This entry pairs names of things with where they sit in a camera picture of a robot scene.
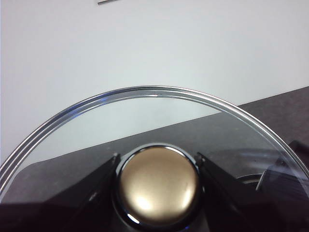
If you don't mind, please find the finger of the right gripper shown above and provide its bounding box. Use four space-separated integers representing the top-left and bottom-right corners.
287 139 309 159
255 166 304 192

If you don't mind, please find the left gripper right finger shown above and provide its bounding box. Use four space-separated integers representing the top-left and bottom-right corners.
193 151 309 232

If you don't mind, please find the glass lid with green knob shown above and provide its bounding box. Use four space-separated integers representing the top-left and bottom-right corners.
0 85 309 232

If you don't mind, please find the pale green round plate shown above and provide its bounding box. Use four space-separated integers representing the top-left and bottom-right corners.
236 174 264 185

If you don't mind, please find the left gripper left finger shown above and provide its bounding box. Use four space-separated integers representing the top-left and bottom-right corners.
0 152 121 232

